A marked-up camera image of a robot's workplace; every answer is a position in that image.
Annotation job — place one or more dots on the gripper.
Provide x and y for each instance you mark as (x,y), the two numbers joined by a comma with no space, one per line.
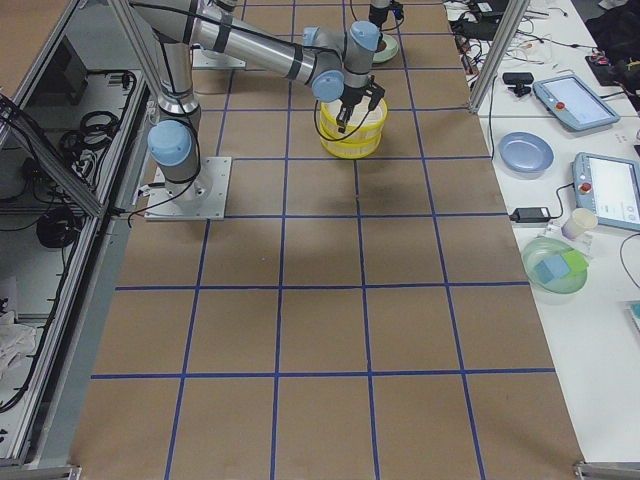
(351,96)

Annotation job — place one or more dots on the yellow bamboo steamer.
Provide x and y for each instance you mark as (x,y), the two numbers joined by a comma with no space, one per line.
(352,150)
(364,124)

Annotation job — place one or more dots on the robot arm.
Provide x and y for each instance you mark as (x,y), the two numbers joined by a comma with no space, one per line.
(335,65)
(378,12)

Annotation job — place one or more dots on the light green plate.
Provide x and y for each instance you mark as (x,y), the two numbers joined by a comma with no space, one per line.
(387,48)

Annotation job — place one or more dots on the black webcam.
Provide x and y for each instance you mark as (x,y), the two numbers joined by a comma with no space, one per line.
(519,83)

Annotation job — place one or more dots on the blue plate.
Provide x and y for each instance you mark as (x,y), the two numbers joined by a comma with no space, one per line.
(525,153)

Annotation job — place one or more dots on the black power adapter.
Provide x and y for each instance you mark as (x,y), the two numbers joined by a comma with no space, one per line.
(530,215)

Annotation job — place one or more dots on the far teach pendant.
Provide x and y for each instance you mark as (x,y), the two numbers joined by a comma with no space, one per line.
(573,103)

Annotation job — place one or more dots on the teach pendant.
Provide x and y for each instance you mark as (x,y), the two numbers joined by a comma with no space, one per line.
(573,103)
(609,187)

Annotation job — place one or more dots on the blue sponge block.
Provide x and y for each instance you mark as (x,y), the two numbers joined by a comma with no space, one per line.
(550,269)

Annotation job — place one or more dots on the clear green bowl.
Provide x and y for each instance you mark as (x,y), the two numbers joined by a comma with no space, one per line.
(541,248)

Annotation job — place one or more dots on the paper cup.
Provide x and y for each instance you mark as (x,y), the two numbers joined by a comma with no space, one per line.
(579,222)

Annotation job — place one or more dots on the near teach pendant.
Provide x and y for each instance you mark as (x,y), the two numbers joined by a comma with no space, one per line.
(609,187)

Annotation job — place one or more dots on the green sponge block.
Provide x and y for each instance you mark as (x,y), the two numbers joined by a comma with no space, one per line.
(575,261)

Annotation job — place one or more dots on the white crumpled cloth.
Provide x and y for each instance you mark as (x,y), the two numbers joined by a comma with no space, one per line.
(17,340)

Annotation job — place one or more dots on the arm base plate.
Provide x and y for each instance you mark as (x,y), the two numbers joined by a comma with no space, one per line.
(210,60)
(205,198)

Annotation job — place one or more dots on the aluminium frame post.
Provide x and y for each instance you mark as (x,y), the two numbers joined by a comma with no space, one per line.
(506,30)

